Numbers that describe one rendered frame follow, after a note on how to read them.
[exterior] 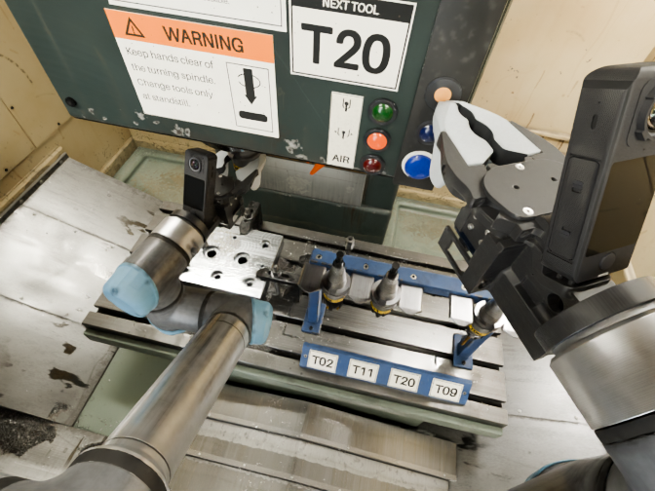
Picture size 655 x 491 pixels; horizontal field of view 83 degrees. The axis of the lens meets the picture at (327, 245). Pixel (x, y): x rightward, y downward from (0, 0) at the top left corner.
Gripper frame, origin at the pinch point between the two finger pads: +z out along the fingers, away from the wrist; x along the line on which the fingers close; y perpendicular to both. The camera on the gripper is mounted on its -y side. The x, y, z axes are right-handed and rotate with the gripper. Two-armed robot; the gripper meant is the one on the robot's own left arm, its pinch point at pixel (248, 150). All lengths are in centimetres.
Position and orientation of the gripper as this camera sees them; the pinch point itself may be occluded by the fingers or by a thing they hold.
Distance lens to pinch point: 74.9
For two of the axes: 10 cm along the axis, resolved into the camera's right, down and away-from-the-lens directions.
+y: -0.5, 5.9, 8.1
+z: 4.0, -7.3, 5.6
